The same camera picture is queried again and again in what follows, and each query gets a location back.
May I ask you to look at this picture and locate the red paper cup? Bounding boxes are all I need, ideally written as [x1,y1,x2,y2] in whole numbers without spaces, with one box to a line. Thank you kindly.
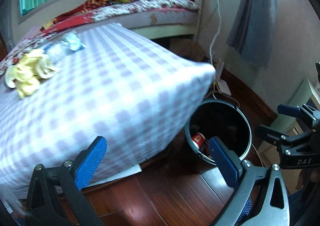
[191,132,207,152]

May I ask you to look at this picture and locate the yellow cloth rag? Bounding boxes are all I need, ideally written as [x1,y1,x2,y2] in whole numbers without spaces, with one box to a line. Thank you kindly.
[4,49,59,99]

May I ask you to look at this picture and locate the clear plastic bag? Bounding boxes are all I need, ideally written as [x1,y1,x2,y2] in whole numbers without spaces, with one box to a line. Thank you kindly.
[45,43,68,64]

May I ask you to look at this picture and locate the black trash bucket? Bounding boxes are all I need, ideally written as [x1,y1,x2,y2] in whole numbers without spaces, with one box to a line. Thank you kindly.
[184,98,252,165]

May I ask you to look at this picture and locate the person's right hand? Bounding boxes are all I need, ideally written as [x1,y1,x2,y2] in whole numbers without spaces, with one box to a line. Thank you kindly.
[296,167,320,190]

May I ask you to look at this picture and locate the lilac checkered tablecloth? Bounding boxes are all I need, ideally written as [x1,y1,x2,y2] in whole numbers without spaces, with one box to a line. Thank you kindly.
[1,24,215,199]

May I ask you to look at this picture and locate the grey curtain right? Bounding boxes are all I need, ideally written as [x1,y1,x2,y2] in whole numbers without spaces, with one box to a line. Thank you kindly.
[226,0,278,69]

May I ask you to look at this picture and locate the bed with floral sheet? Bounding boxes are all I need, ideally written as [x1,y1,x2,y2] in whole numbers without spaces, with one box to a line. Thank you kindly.
[0,0,201,77]

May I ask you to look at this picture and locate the white hanging cable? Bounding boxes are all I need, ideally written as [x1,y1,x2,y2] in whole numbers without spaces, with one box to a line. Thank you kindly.
[195,0,222,65]

